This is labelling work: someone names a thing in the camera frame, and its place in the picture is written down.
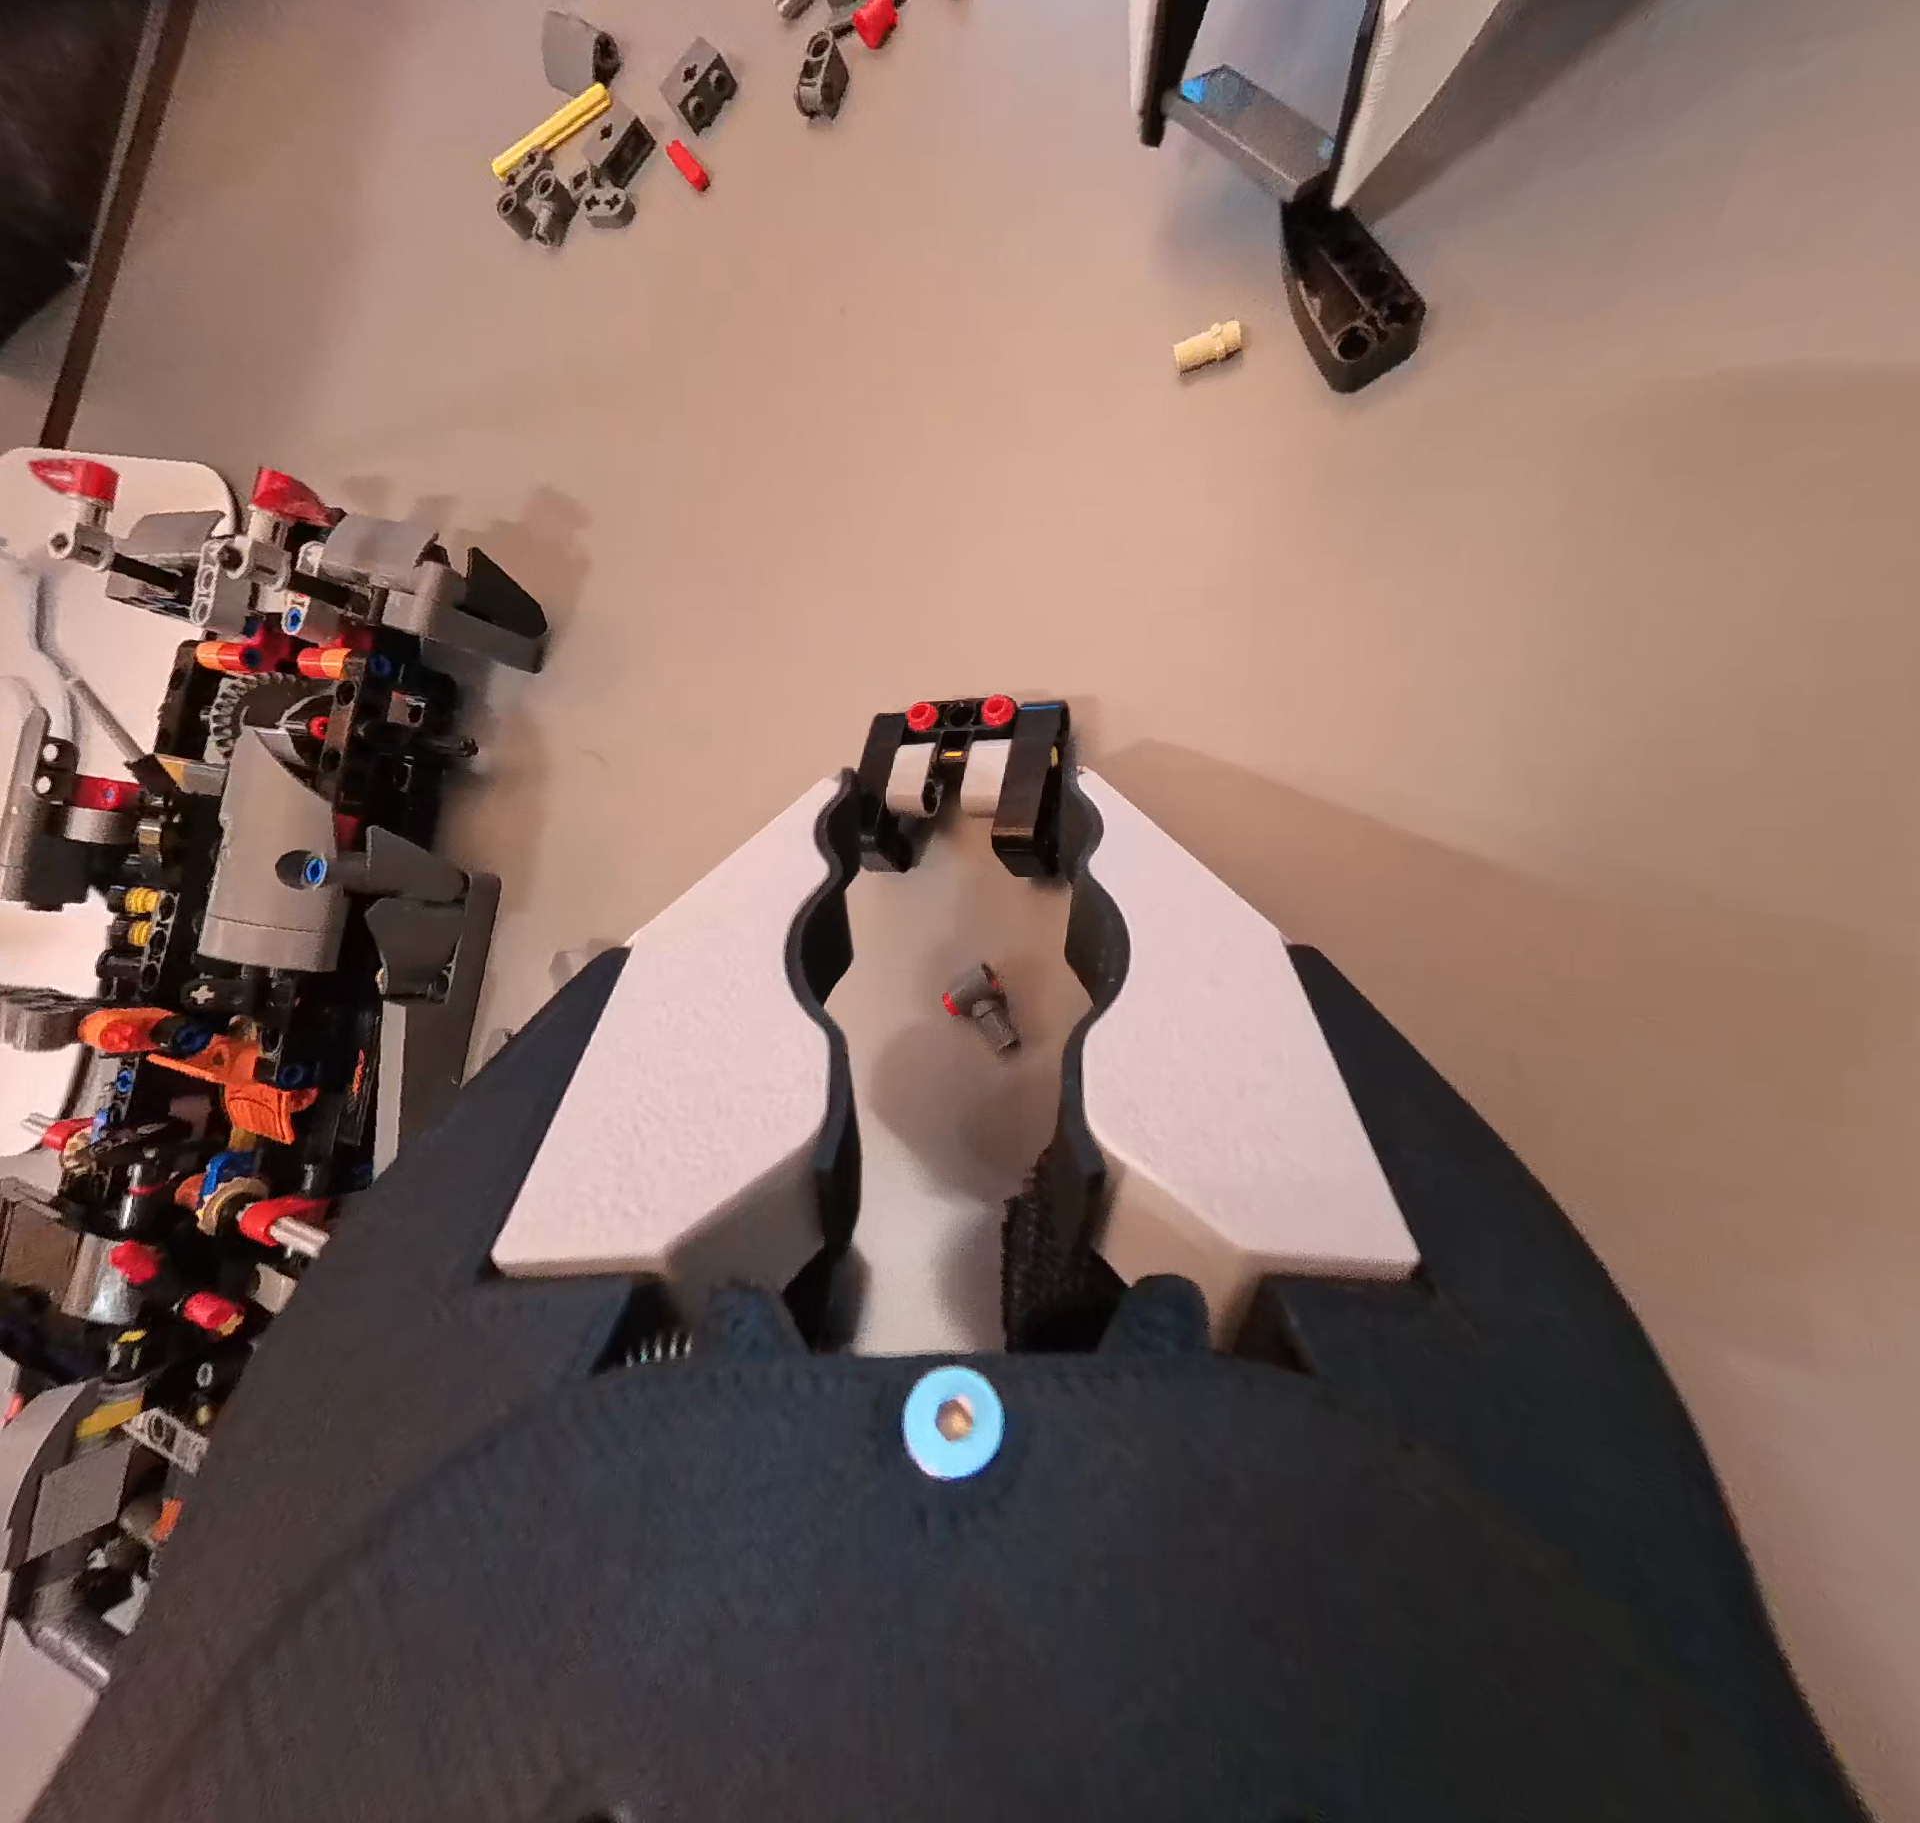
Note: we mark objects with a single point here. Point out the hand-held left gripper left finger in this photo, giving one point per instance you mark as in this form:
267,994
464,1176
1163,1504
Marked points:
667,1087

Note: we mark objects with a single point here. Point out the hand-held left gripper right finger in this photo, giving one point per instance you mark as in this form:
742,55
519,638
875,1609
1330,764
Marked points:
1236,1087

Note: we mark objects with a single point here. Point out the dark grey lego panel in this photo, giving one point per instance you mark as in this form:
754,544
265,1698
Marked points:
1252,129

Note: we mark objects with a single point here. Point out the black curved lego piece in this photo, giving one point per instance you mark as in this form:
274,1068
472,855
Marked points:
1309,263

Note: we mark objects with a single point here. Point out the black lego frame red pins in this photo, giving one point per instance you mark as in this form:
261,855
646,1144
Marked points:
1033,804

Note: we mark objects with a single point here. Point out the small grey lego connector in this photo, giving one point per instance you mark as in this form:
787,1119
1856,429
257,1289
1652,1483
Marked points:
990,1011

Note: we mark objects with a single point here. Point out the tan lego pin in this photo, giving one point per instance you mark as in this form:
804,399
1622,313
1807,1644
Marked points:
1209,350

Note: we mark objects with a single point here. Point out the lego car model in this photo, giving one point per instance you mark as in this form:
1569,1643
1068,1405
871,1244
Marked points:
269,863

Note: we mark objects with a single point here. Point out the pile of loose lego pieces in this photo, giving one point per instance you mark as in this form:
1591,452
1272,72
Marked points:
696,84

